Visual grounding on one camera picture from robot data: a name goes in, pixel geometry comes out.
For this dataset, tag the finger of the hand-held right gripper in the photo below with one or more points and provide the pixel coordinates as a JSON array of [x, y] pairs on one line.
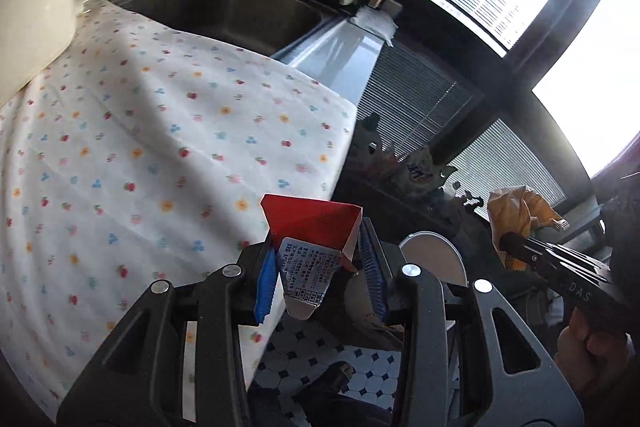
[[545, 257]]

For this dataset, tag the person's right hand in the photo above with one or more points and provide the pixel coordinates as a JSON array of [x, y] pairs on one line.
[[595, 357]]

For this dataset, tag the steel kitchen sink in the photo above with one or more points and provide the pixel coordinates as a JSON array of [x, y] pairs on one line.
[[240, 17]]

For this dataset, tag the white folded rag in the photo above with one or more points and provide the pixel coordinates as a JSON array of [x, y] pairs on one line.
[[375, 24]]

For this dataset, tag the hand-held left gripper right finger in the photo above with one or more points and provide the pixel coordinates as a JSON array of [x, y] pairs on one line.
[[374, 277]]

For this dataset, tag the person's left leg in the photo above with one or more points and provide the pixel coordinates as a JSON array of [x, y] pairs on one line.
[[335, 379]]

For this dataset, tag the yellow wrapper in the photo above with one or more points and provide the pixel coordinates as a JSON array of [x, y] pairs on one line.
[[520, 207]]

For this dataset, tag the red paper carton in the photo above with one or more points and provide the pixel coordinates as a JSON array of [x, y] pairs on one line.
[[310, 217]]

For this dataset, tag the floral print cloth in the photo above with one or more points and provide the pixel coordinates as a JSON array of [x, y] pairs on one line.
[[150, 132]]

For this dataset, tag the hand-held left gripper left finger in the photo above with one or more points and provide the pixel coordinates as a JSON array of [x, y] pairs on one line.
[[265, 282]]

